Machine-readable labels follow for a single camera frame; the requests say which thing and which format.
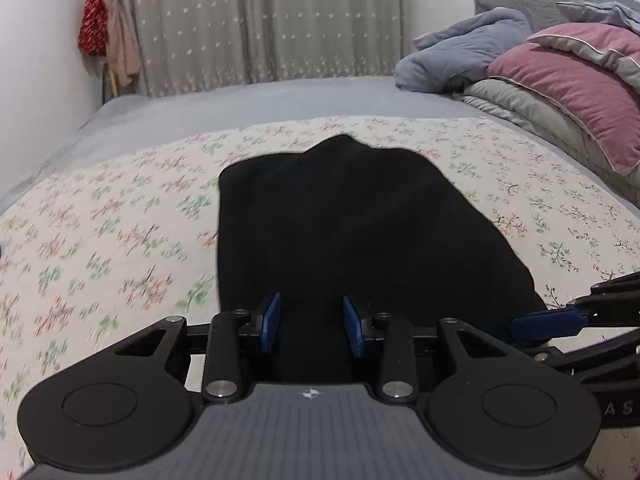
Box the black sweatpants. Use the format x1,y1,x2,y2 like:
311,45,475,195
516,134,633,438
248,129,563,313
217,134,544,382

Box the floral bed sheet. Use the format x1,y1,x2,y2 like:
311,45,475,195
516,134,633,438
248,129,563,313
1,117,639,479

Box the grey bed blanket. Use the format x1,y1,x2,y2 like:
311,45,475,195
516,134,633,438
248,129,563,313
1,77,483,211

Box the light blue grey bedding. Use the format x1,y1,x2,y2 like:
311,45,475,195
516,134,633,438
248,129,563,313
556,1,640,35

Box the blue crumpled quilt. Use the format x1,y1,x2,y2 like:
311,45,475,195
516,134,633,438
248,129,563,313
394,8,532,94

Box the pink hanging garment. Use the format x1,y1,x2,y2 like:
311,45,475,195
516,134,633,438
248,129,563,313
106,0,141,88

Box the grey pillow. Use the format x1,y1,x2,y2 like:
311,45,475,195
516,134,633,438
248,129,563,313
473,0,639,32

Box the grey star curtain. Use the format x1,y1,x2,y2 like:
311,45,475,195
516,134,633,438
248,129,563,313
117,0,410,98

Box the red floral hanging garment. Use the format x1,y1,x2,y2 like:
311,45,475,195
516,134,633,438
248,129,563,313
78,0,107,56

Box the dark items by wall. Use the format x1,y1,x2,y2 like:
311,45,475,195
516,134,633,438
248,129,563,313
101,60,120,104

